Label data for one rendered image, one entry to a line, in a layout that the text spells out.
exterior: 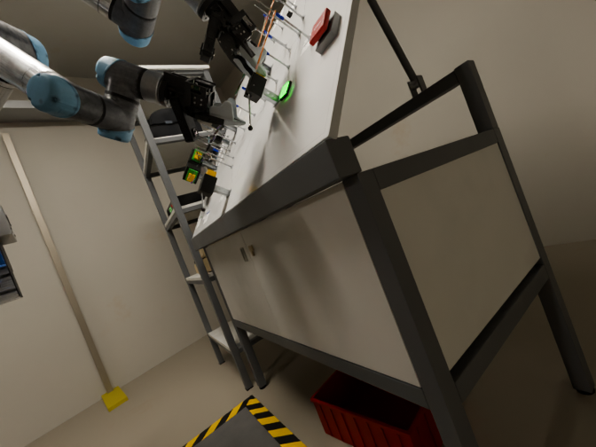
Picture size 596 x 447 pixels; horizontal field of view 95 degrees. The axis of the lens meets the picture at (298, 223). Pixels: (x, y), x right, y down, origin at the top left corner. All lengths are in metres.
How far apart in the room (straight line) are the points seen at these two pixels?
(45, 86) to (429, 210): 0.78
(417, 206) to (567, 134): 1.79
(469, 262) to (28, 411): 2.87
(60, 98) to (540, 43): 2.26
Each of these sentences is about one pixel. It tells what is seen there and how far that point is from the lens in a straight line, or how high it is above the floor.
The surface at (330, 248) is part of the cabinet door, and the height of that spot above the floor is 0.68.
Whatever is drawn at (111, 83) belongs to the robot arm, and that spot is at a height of 1.23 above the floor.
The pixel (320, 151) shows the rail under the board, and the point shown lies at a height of 0.85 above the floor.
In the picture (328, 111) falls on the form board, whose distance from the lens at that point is 0.50.
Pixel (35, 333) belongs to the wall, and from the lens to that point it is 2.90.
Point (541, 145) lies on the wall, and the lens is 2.30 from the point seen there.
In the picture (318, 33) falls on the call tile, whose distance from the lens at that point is 0.66.
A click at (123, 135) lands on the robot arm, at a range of 0.85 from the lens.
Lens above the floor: 0.77
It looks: 1 degrees down
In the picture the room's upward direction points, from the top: 21 degrees counter-clockwise
